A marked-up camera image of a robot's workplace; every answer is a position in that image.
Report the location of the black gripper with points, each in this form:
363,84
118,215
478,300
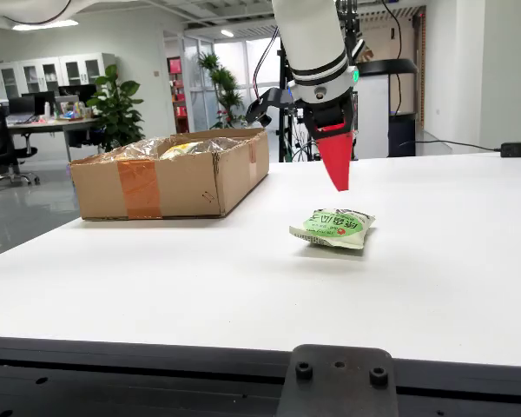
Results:
330,114

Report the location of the green snack packet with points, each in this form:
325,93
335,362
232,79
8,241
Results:
334,228

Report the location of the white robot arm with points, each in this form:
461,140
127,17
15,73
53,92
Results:
312,43

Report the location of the dark blue bin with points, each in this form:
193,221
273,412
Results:
401,134

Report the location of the yellow snack packet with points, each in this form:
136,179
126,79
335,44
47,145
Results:
180,150

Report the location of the white kiosk with black top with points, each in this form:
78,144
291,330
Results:
373,113

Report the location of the slender tall potted plant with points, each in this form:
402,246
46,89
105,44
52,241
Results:
226,87

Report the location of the brown cardboard box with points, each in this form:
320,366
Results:
186,187

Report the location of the red display shelf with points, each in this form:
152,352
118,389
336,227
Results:
180,108

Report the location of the small ceiling light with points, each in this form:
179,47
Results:
227,33

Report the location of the black power adapter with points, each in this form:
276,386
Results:
519,150

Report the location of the plastic-wrapped items in box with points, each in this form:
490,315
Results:
141,147

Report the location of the broad-leaf potted plant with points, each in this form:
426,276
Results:
117,108

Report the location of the black bolted mounting plate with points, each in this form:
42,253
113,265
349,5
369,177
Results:
338,391

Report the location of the grey office desk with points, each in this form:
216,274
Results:
52,126

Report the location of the white plastic bottle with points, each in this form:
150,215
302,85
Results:
47,110

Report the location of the black computer monitor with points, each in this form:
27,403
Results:
43,100
21,105

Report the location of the white glass-door cabinet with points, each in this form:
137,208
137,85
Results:
34,78

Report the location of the long ceiling light panel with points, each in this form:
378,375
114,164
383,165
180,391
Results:
45,26

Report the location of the black office chair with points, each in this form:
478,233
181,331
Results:
0,147

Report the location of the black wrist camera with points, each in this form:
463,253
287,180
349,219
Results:
256,113

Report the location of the black aluminium rail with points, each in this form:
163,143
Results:
113,378

